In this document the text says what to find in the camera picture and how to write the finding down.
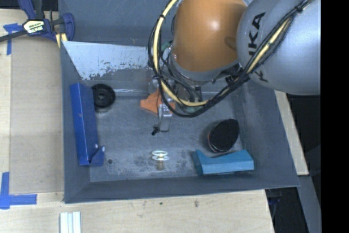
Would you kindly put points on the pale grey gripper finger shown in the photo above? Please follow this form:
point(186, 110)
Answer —
point(165, 121)

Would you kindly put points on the orange cloth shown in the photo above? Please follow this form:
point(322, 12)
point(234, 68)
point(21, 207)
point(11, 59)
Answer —
point(149, 105)

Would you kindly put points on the grey metal bin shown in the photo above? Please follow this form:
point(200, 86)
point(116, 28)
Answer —
point(131, 128)

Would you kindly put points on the black egg-shaped object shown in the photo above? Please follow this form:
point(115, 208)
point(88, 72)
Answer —
point(224, 136)

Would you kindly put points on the black round wheel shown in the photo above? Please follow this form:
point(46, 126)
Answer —
point(103, 95)

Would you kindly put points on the teal blue sponge block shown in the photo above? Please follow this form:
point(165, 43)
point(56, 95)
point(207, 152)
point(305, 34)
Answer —
point(226, 163)

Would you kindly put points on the long blue flat box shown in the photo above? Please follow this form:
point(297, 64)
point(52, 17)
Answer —
point(84, 122)

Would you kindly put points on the pale wood board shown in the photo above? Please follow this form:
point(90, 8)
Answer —
point(35, 117)

